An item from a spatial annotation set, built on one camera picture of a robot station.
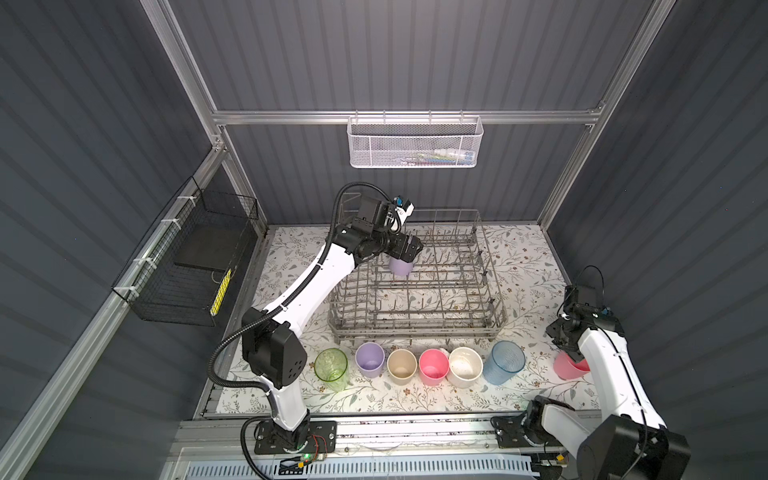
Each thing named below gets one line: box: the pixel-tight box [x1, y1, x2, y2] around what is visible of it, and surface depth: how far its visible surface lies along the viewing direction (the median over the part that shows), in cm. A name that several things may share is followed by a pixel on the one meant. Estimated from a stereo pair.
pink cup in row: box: [418, 348, 450, 387], surface depth 80 cm
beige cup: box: [386, 348, 418, 386], surface depth 82 cm
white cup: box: [447, 346, 484, 389], surface depth 80 cm
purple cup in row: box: [354, 342, 385, 379], surface depth 80 cm
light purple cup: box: [388, 257, 413, 276], surface depth 102 cm
